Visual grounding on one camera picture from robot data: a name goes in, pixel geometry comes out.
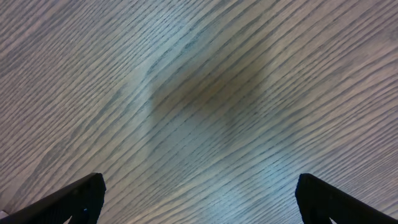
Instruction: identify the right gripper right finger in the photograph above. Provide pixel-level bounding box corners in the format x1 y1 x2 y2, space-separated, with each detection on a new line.
295 173 397 224

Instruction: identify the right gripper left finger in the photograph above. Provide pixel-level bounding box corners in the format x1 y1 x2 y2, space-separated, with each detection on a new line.
1 173 106 224

